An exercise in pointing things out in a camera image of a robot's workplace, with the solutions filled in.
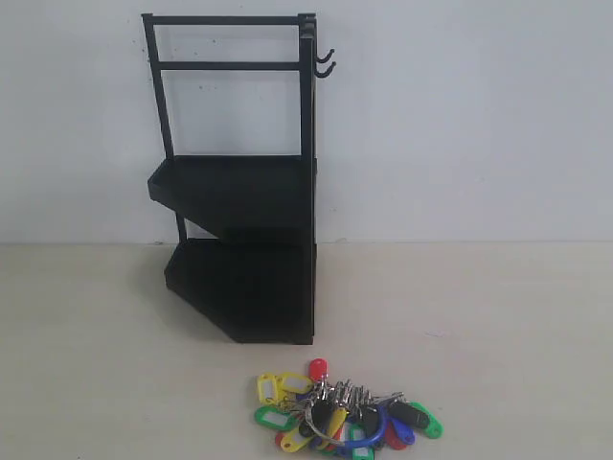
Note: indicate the colourful key tag bunch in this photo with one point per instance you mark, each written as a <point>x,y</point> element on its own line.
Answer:
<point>341,420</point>

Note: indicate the black two-tier metal rack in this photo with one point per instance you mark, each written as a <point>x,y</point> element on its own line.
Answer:
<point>246,253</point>

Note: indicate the black metal hook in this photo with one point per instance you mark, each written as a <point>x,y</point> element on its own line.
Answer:
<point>324,74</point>
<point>326,58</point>

